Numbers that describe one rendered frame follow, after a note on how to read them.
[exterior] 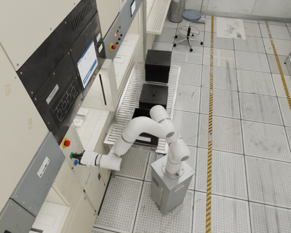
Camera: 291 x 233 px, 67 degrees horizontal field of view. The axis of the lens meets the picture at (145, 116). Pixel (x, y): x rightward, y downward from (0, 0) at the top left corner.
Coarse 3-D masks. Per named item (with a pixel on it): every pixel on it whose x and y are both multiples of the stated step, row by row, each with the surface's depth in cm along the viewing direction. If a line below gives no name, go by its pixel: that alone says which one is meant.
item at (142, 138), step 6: (138, 108) 212; (138, 114) 219; (144, 114) 217; (144, 132) 214; (138, 138) 202; (144, 138) 200; (150, 138) 198; (156, 138) 196; (150, 144) 205; (156, 144) 203
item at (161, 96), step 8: (144, 88) 240; (152, 88) 240; (160, 88) 240; (168, 88) 240; (144, 96) 233; (152, 96) 232; (160, 96) 232; (144, 104) 229; (152, 104) 227; (160, 104) 226
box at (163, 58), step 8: (152, 56) 252; (160, 56) 252; (168, 56) 252; (152, 64) 243; (160, 64) 243; (168, 64) 243; (152, 72) 252; (160, 72) 250; (168, 72) 249; (152, 80) 261; (160, 80) 259; (168, 80) 259
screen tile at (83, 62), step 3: (84, 60) 145; (81, 63) 141; (84, 63) 145; (87, 63) 150; (81, 66) 142; (87, 66) 151; (81, 69) 143; (84, 69) 147; (87, 69) 152; (84, 72) 147; (81, 75) 144; (84, 75) 148
